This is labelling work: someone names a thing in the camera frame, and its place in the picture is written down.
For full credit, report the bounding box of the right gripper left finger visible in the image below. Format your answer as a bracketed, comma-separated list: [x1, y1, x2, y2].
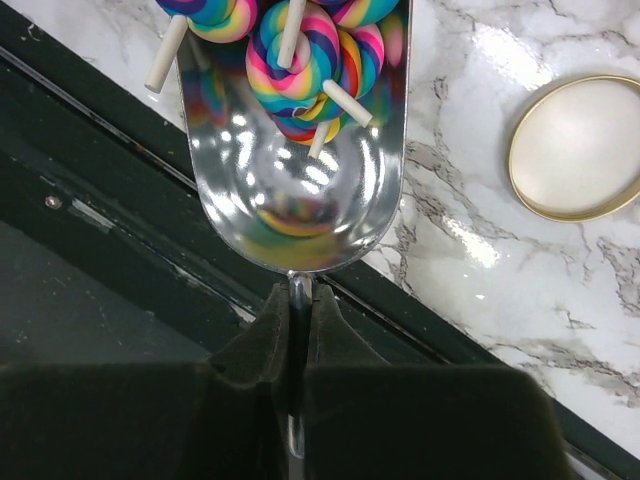
[1, 285, 290, 479]

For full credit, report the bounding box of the silver metal scoop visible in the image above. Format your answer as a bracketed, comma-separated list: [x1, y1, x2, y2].
[177, 1, 411, 456]

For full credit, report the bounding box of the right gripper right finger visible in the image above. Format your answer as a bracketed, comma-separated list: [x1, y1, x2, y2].
[303, 286, 572, 479]

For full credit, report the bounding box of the gold jar lid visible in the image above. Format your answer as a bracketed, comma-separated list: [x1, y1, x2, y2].
[506, 75, 639, 223]

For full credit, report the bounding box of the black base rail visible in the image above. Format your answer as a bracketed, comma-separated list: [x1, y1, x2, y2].
[1, 1, 639, 476]

